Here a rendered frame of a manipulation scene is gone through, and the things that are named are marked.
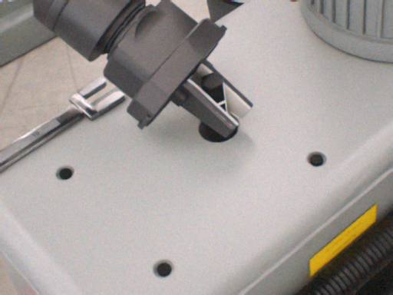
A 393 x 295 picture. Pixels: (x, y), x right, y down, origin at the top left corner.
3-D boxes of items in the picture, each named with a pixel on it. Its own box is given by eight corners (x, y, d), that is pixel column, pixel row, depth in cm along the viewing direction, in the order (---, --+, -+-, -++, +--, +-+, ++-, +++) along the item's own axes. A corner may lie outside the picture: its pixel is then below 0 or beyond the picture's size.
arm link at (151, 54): (205, 62, 84) (112, -12, 84) (241, 11, 76) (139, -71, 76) (132, 147, 77) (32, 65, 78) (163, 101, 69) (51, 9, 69)
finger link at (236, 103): (252, 107, 75) (198, 63, 75) (239, 122, 78) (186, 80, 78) (261, 95, 76) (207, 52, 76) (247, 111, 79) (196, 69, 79)
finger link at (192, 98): (228, 135, 77) (175, 93, 77) (241, 120, 74) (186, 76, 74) (219, 147, 76) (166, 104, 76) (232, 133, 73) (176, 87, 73)
